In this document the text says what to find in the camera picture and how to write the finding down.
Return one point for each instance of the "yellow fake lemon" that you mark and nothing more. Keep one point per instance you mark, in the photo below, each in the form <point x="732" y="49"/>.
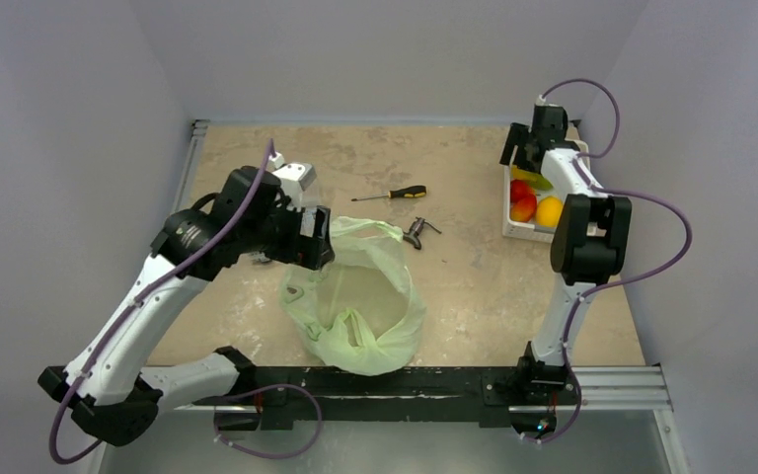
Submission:
<point x="548" y="212"/>

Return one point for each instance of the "green plastic bag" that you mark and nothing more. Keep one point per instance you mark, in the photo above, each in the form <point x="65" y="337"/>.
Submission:
<point x="360" y="313"/>

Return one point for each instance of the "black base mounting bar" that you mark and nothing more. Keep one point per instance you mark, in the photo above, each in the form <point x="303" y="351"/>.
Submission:
<point x="491" y="397"/>

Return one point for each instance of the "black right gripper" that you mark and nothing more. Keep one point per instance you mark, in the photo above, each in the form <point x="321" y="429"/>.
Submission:
<point x="524" y="149"/>

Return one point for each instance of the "grey metal faucet tap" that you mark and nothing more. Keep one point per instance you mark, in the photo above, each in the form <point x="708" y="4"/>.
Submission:
<point x="412" y="235"/>

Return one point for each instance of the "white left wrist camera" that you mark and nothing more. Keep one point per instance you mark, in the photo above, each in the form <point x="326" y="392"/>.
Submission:
<point x="293" y="177"/>

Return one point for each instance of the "red fake fruit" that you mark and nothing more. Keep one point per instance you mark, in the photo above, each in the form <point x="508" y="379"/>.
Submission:
<point x="524" y="209"/>

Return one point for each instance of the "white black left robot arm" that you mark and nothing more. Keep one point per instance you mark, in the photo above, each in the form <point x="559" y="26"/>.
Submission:
<point x="108" y="390"/>

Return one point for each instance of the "red fake pear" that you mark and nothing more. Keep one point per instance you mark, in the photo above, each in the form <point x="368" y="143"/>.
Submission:
<point x="519" y="190"/>

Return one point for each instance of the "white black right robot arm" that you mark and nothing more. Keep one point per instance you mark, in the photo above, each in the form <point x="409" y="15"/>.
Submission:
<point x="589" y="242"/>

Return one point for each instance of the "green fake apple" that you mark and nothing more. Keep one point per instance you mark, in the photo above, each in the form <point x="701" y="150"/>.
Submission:
<point x="537" y="182"/>

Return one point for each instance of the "clear plastic screw box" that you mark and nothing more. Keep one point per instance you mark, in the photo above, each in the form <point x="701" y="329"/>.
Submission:
<point x="313" y="193"/>

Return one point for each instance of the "yellow black screwdriver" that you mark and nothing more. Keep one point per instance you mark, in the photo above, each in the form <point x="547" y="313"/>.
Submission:
<point x="415" y="191"/>

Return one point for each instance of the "yellow fake banana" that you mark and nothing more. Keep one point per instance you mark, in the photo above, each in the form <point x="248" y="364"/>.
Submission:
<point x="524" y="176"/>

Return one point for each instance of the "white plastic basket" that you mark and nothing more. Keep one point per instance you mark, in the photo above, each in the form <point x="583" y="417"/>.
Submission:
<point x="530" y="230"/>

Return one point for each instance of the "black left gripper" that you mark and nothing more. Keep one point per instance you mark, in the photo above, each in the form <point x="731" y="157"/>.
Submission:
<point x="313" y="252"/>

